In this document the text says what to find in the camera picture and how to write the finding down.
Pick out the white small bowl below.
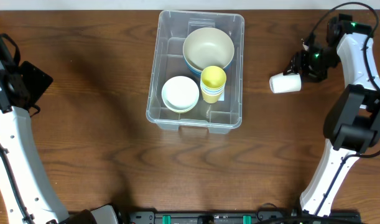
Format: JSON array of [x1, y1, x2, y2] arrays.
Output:
[[162, 76, 200, 109]]

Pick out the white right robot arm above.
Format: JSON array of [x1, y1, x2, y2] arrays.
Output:
[[270, 16, 380, 217]]

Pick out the cream cup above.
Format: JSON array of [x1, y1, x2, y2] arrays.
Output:
[[269, 73, 302, 94]]

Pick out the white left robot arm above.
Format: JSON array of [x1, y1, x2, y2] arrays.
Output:
[[0, 61, 119, 224]]

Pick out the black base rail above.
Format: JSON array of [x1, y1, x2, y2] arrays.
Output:
[[127, 210, 362, 224]]

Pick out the white label in bin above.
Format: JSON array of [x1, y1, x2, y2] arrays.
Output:
[[218, 90, 225, 101]]

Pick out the cream large bowl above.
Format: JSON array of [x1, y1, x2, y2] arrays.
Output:
[[182, 27, 235, 71]]

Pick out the light blue cup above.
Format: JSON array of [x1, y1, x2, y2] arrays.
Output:
[[200, 83, 225, 95]]

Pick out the yellow small bowl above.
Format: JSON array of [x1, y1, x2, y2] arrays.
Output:
[[166, 105, 196, 114]]

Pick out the yellow cup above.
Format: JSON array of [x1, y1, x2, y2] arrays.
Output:
[[201, 66, 227, 90], [202, 91, 223, 104]]

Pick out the dark blue bowl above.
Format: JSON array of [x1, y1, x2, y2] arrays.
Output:
[[184, 60, 233, 78]]

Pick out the clear plastic storage bin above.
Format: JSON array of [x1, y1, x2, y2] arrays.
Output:
[[146, 10, 245, 134]]

